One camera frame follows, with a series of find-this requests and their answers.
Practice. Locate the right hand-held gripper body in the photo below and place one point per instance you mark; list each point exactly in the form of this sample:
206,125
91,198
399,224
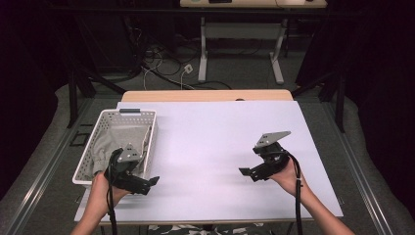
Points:
272,158

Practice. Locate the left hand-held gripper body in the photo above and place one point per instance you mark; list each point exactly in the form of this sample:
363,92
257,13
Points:
125,181

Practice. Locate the grey pants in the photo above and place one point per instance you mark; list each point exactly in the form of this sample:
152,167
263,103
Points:
111,143

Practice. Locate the white perforated plastic basket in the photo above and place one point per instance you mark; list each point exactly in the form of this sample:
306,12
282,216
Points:
85,161

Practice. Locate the person's right hand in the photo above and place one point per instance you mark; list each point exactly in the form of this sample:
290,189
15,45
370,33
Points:
288,180

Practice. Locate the person's left hand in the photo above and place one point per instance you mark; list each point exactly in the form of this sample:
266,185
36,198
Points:
99,194

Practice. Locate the white table cover board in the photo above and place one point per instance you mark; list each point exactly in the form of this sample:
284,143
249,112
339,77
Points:
202,147

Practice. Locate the person's camouflage clothing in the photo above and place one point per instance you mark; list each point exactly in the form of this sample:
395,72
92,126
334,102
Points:
208,229

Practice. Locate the black metal stand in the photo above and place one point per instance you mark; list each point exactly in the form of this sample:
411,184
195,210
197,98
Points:
341,98
72,98

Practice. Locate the white power plug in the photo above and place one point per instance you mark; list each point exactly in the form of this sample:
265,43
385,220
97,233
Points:
188,68

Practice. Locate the desk with white legs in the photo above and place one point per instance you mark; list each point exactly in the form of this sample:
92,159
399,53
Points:
241,31

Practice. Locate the dark equipment cabinet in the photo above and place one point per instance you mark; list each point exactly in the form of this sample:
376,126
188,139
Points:
107,42

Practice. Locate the aluminium floor rail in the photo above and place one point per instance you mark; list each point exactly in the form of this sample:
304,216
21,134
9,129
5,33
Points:
42,176
359,169

